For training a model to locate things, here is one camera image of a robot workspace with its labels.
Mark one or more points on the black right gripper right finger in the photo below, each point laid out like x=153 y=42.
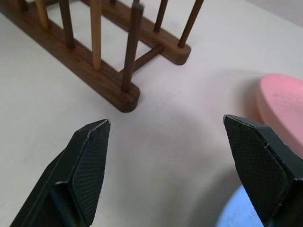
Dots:
x=265 y=165

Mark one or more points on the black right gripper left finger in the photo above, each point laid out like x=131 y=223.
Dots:
x=78 y=175

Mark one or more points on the wooden dish rack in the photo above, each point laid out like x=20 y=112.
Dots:
x=104 y=68

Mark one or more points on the blue plate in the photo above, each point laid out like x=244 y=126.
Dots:
x=239 y=209

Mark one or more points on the pink plate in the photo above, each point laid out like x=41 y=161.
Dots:
x=282 y=106

